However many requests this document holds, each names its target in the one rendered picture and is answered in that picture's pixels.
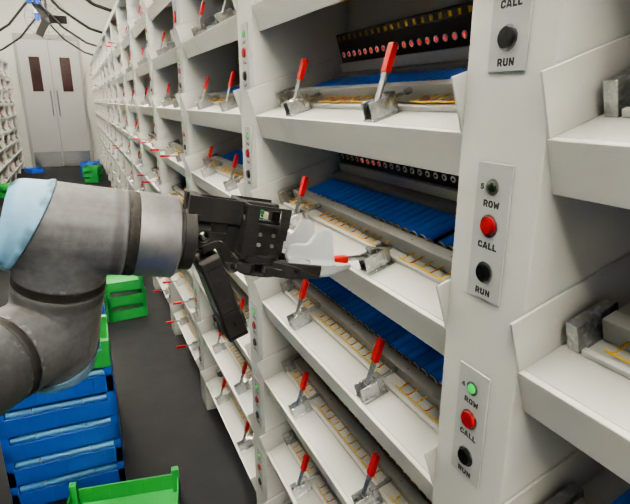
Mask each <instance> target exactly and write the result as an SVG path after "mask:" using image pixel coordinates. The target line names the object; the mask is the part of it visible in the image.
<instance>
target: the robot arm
mask: <svg viewBox="0 0 630 504"><path fill-rule="evenodd" d="M279 207H280V206H279V205H278V204H275V203H272V200H269V199H261V198H254V197H246V196H239V195H232V194H231V198H227V197H220V196H212V195H204V194H199V193H198V192H196V191H188V190H185V191H184V199H183V204H182V201H181V199H180V198H179V197H178V196H174V195H166V194H159V193H151V192H143V191H138V192H137V191H130V190H123V189H115V188H107V187H99V186H91V185H83V184H76V183H68V182H60V181H57V180H56V179H49V180H41V179H30V178H20V179H17V180H15V181H13V182H12V183H11V184H10V185H9V187H8V189H7V192H6V196H5V199H4V203H3V208H2V212H1V217H0V269H1V270H3V271H8V270H10V283H9V301H8V303H7V304H6V305H5V306H2V307H0V416H2V415H3V414H4V413H6V412H7V411H9V410H10V409H11V408H13V407H14V406H16V405H17V404H18V403H20V402H21V401H23V400H24V399H25V398H27V397H30V396H31V395H33V394H34V393H36V394H49V393H55V392H60V391H62V390H65V389H68V388H71V387H73V386H75V385H77V384H78V383H80V382H81V381H82V380H83V379H85V378H86V377H87V376H88V374H89V373H90V372H91V370H92V368H93V366H94V364H95V359H96V356H97V354H98V351H99V347H100V335H99V333H100V325H101V317H102V310H103V302H104V294H105V286H106V279H107V274H108V275H126V276H131V275H132V276H150V277H167V278H171V277H172V276H173V275H174V274H175V273H176V271H177V269H182V270H189V269H190V268H191V267H192V264H193V263H194V266H195V268H196V271H197V273H198V276H199V278H200V281H201V283H202V286H203V288H204V290H205V293H206V295H207V298H208V300H209V303H210V305H211V308H212V310H213V313H214V315H212V317H213V319H214V322H215V326H216V328H217V329H218V330H219V332H220V333H221V335H222V336H224V335H225V336H226V338H228V340H229V341H230V342H232V341H234V340H236V339H238V338H240V337H242V336H244V335H246V334H248V330H247V327H246V324H247V322H246V319H245V316H244V313H243V311H242V309H241V308H240V307H239V305H238V303H237V301H236V298H235V295H234V293H233V290H232V288H231V285H230V282H229V280H228V277H227V274H226V272H225V269H224V267H225V268H226V269H227V270H228V271H229V272H230V273H235V272H239V273H241V274H243V275H247V276H257V277H264V278H269V277H278V278H286V279H318V278H323V277H329V276H334V275H337V274H339V273H342V272H344V271H346V270H349V269H350V266H351V264H349V263H339V262H334V246H333V234H332V232H331V230H329V229H328V228H319V229H318V230H317V231H316V232H315V229H314V224H313V222H312V221H311V220H309V219H302V220H301V221H300V222H299V223H298V225H297V226H296V228H295V229H294V231H293V232H292V233H290V234H287V232H288V230H289V226H290V220H291V214H292V210H290V209H282V208H279ZM280 215H281V219H280ZM201 232H204V233H203V235H202V234H200V233H201ZM283 248H285V249H283ZM214 249H216V251H217V253H216V252H215V251H214ZM223 266H224V267H223Z"/></svg>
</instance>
